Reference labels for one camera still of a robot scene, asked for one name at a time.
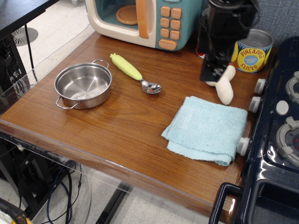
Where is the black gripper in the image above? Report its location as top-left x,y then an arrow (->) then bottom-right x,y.
198,0 -> 259,82

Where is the light blue towel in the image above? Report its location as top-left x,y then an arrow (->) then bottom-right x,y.
161,96 -> 248,167

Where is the small stainless steel pot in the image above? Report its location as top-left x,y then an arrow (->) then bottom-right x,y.
54,60 -> 112,109

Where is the tomato sauce can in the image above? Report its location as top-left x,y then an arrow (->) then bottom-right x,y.
196,42 -> 206,60

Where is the plush white mushroom toy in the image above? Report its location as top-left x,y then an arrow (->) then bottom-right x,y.
206,65 -> 236,105

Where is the pineapple slices can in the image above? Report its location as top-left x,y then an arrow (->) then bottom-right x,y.
230,29 -> 274,73

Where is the toy microwave teal cream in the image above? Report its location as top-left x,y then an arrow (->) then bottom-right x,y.
85,0 -> 202,51

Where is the dark blue toy stove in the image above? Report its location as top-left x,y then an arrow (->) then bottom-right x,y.
209,37 -> 299,224

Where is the black table leg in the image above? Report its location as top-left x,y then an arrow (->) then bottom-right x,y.
96,186 -> 129,224

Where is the clear acrylic barrier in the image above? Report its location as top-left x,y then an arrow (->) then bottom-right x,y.
1,33 -> 134,191

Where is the black desk left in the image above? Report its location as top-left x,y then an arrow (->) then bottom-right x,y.
0,0 -> 58,40

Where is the spoon with green handle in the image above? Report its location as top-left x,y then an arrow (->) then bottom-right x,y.
110,53 -> 162,94

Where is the black cable under table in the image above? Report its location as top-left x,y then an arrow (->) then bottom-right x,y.
39,163 -> 82,224

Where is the blue cable under table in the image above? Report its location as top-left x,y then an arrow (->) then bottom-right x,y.
46,165 -> 73,224

